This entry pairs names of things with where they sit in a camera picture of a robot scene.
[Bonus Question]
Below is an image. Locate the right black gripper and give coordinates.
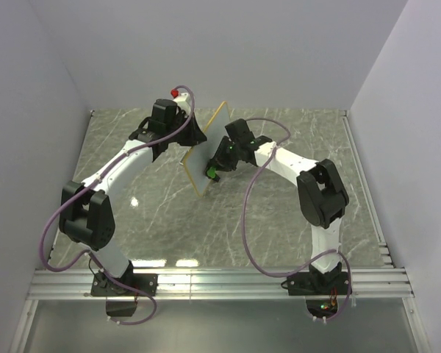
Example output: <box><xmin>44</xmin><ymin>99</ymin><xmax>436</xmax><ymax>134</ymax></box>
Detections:
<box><xmin>206</xmin><ymin>137</ymin><xmax>240</xmax><ymax>174</ymax></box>

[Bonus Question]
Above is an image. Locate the green whiteboard eraser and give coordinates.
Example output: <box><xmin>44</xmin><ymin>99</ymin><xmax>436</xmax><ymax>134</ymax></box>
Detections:
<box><xmin>206</xmin><ymin>166</ymin><xmax>217</xmax><ymax>179</ymax></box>

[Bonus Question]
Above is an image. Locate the yellow framed whiteboard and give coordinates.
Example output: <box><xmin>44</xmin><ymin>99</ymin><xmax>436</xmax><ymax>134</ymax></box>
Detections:
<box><xmin>181</xmin><ymin>101</ymin><xmax>231</xmax><ymax>197</ymax></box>

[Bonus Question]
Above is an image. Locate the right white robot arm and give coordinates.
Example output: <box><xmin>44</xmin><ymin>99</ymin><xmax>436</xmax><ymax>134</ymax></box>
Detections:
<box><xmin>204</xmin><ymin>119</ymin><xmax>351</xmax><ymax>294</ymax></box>

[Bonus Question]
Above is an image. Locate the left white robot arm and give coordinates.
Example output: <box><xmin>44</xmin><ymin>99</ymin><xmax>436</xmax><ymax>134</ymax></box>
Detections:
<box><xmin>59</xmin><ymin>93</ymin><xmax>207</xmax><ymax>296</ymax></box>

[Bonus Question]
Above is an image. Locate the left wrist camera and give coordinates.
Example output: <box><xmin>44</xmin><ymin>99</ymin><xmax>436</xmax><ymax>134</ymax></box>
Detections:
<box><xmin>171</xmin><ymin>88</ymin><xmax>192</xmax><ymax>112</ymax></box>

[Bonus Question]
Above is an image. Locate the aluminium front rail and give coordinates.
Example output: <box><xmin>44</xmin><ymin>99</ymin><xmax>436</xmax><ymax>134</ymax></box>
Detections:
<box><xmin>27</xmin><ymin>268</ymin><xmax>414</xmax><ymax>301</ymax></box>

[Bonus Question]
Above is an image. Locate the aluminium rail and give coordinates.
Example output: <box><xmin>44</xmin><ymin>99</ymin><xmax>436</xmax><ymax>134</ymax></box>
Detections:
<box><xmin>340</xmin><ymin>110</ymin><xmax>395</xmax><ymax>268</ymax></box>
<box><xmin>27</xmin><ymin>268</ymin><xmax>414</xmax><ymax>301</ymax></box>

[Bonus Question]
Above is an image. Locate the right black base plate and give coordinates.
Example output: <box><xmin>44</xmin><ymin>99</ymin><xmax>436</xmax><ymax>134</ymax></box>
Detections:
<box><xmin>281</xmin><ymin>268</ymin><xmax>353</xmax><ymax>296</ymax></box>

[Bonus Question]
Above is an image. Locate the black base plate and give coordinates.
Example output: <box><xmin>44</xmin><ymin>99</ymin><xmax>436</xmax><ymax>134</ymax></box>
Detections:
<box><xmin>281</xmin><ymin>268</ymin><xmax>353</xmax><ymax>296</ymax></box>
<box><xmin>90</xmin><ymin>272</ymin><xmax>158</xmax><ymax>297</ymax></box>

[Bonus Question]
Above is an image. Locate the aluminium right side rail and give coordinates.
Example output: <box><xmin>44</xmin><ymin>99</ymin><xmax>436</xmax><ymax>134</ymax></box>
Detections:
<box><xmin>340</xmin><ymin>110</ymin><xmax>395</xmax><ymax>268</ymax></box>

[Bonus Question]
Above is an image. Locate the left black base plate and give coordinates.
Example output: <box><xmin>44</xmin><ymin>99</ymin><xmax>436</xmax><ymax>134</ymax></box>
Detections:
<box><xmin>90</xmin><ymin>272</ymin><xmax>158</xmax><ymax>297</ymax></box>

